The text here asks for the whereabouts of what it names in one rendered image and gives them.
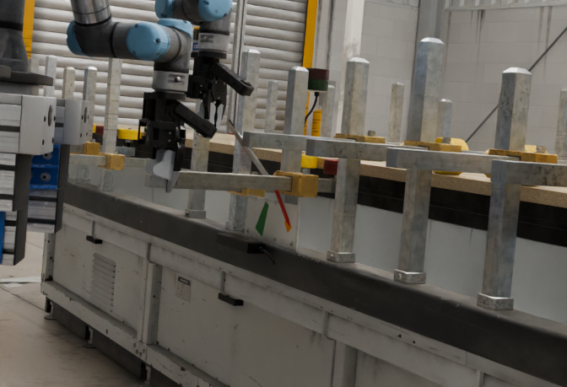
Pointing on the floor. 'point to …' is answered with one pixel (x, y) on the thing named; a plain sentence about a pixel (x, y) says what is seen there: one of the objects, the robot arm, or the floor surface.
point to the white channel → (355, 1)
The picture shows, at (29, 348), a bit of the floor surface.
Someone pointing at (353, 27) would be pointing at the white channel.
